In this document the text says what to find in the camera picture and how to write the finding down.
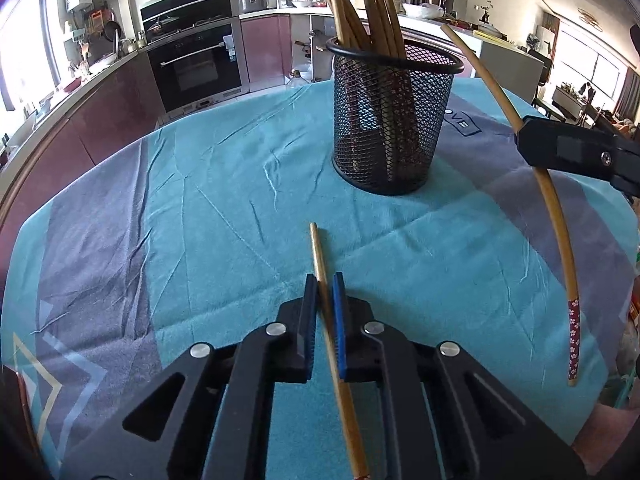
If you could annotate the black mesh utensil holder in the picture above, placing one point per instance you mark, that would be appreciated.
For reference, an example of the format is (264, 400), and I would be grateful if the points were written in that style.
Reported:
(400, 125)

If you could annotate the cooking oil bottle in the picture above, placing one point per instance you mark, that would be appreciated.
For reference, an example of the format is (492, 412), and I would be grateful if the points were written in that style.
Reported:
(296, 80)

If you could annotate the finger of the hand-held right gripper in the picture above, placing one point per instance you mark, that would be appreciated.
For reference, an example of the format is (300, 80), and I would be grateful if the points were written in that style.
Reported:
(570, 150)

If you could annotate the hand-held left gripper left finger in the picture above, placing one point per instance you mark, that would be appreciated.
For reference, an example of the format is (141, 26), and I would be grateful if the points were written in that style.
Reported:
(311, 330)

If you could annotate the hanging frying pan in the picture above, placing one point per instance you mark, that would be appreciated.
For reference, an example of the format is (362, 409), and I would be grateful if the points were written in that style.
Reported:
(112, 31)

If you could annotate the plain wooden chopstick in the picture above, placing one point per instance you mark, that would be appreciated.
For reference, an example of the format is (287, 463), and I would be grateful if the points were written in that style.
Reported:
(320, 270)

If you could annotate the brown curtain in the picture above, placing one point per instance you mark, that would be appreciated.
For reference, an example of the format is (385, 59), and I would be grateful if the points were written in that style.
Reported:
(629, 95)

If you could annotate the bundle of wooden chopsticks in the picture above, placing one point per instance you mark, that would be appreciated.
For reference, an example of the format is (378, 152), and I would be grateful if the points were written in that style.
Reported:
(350, 20)

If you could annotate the black range hood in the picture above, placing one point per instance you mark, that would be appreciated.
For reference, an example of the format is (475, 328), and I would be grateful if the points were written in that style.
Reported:
(185, 2)

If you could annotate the pink lower kitchen cabinets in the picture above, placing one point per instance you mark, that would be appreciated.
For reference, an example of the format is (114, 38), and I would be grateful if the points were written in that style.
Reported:
(80, 135)

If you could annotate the wooden chopstick red floral end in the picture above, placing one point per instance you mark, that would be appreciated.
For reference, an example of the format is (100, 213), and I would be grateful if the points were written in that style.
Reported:
(562, 240)

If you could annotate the white kitchen island counter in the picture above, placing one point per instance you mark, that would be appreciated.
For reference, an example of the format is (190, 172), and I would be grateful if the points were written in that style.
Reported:
(500, 60)

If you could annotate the person's right forearm pink sleeve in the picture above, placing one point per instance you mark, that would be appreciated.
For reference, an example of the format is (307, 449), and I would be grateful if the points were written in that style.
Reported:
(610, 440)

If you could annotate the teal and grey tablecloth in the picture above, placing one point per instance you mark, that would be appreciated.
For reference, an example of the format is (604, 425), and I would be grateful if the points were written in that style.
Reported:
(225, 210)

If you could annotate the kitchen window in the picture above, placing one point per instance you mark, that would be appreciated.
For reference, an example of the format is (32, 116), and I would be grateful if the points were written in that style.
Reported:
(25, 45)

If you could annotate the built-in black oven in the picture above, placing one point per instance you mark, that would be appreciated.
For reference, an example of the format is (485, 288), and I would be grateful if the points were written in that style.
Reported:
(197, 70)

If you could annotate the pot with glass lid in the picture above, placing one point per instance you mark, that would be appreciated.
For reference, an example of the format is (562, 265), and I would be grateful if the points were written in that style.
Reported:
(162, 24)

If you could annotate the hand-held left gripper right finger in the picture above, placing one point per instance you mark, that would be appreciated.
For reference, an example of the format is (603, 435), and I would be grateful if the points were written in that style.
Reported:
(341, 330)

